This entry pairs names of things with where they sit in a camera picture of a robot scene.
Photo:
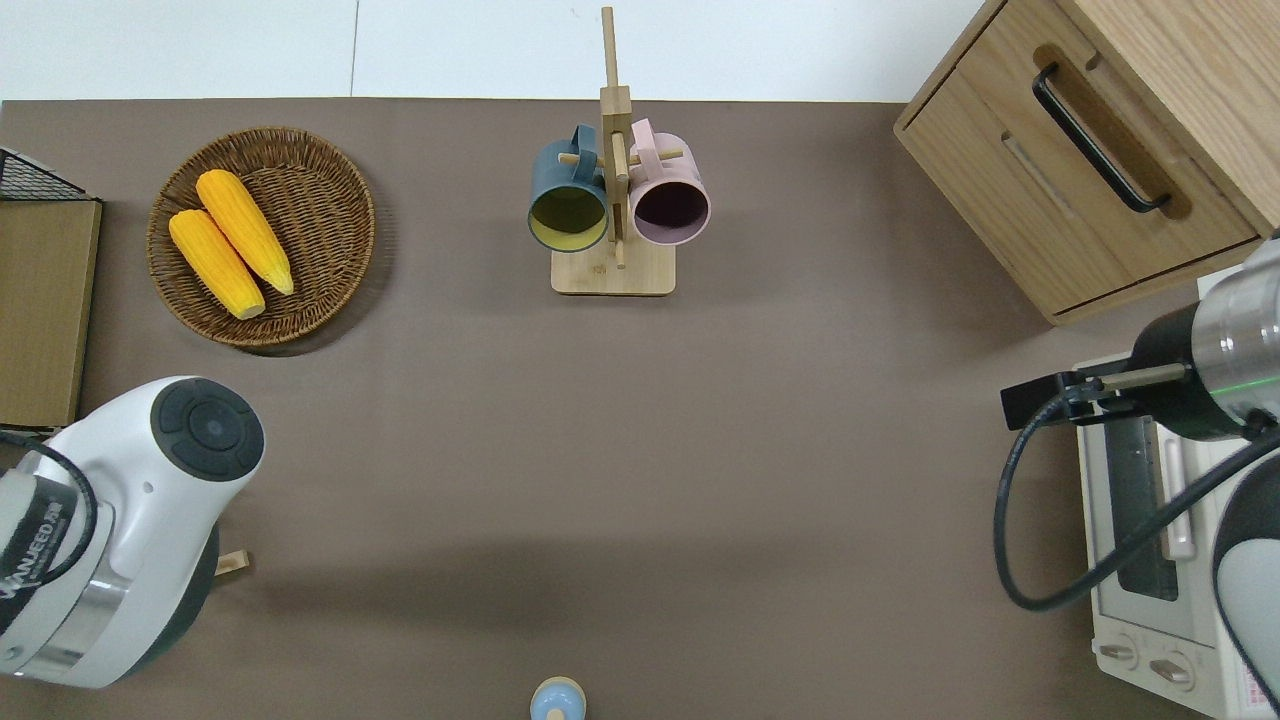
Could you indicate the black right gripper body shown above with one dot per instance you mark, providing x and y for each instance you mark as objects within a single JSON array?
[{"x": 1035, "y": 400}]

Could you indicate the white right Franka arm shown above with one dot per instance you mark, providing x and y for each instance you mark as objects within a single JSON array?
[{"x": 1235, "y": 345}]

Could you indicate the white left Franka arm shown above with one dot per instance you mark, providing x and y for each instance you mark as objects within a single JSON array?
[{"x": 150, "y": 500}]

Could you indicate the wooden plate rack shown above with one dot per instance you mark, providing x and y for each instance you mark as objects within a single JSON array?
[{"x": 233, "y": 563}]

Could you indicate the wooden drawer cabinet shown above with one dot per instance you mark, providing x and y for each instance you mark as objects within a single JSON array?
[{"x": 1000, "y": 170}]

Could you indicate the cream toaster oven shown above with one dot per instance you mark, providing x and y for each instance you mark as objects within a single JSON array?
[{"x": 1130, "y": 620}]

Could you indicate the pink mug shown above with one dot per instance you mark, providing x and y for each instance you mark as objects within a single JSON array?
[{"x": 672, "y": 185}]

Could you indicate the wooden mug tree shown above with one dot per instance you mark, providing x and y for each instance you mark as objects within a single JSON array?
[{"x": 614, "y": 272}]

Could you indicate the dark teal mug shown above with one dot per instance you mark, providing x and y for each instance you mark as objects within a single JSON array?
[{"x": 566, "y": 190}]

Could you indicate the small blue bottle top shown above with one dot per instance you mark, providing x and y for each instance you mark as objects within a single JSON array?
[{"x": 557, "y": 700}]

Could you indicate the brown wicker basket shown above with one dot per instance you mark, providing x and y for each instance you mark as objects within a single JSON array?
[{"x": 320, "y": 220}]

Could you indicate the yellow corn cob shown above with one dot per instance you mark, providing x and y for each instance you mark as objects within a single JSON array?
[
  {"x": 215, "y": 262},
  {"x": 245, "y": 230}
]

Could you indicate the wooden shelf board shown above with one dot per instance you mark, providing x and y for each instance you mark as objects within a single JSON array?
[{"x": 45, "y": 310}]

